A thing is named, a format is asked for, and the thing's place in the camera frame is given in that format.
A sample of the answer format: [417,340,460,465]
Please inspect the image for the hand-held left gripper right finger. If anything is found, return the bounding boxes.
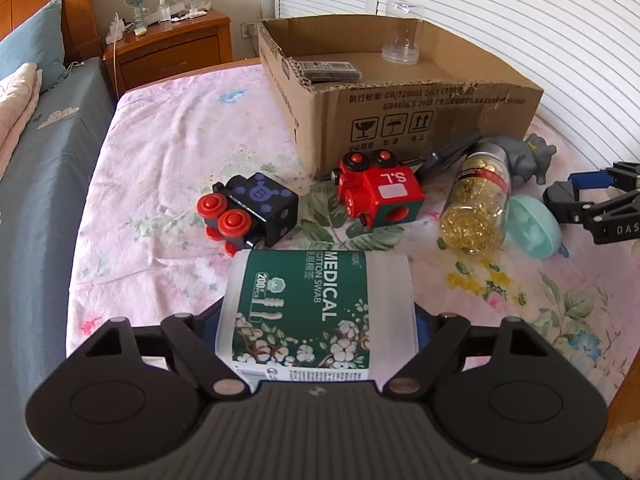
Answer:
[381,305,577,402]

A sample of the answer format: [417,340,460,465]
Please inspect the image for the blue bed sheet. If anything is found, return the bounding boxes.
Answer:
[0,56,119,480]

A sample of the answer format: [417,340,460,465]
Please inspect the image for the gold capsule bottle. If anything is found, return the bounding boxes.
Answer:
[439,142,513,253]

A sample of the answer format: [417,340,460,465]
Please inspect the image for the white louvered closet doors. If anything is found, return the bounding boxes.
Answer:
[274,0,640,201]

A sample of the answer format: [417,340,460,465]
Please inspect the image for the wooden nightstand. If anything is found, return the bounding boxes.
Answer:
[102,9,233,98]

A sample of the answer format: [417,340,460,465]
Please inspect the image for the green label cotton swab container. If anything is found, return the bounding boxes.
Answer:
[215,249,420,393]

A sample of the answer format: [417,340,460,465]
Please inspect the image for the black handled tool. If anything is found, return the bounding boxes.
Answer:
[415,130,483,183]

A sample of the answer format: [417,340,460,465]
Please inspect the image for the clear plastic jar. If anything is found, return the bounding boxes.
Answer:
[382,1,426,65]

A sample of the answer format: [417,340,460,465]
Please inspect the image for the red cube toy train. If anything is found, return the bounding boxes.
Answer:
[331,150,426,228]

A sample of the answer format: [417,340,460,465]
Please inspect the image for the black cube toy train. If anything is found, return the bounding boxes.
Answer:
[196,172,300,256]

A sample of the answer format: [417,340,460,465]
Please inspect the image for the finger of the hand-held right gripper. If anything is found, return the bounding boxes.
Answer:
[567,161,640,196]
[544,182,640,246]

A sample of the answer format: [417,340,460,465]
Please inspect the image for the flat dark pack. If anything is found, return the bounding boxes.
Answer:
[295,60,362,82]

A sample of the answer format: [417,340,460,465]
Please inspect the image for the grey elephant toy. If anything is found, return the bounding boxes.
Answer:
[487,133,557,191]

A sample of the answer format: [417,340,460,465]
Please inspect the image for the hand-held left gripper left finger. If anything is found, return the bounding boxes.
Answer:
[67,305,252,401]

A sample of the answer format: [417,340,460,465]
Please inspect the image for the small green desk fan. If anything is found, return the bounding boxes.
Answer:
[122,0,147,28]

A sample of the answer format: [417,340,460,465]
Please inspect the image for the pink floral blanket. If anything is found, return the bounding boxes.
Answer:
[65,57,640,411]

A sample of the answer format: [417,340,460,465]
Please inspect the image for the mint green case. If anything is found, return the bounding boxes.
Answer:
[507,195,562,260]

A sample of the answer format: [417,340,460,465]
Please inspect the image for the blue pillow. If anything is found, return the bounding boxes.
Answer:
[0,0,69,94]

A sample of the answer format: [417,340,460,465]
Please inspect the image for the cardboard box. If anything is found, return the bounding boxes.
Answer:
[256,16,545,181]

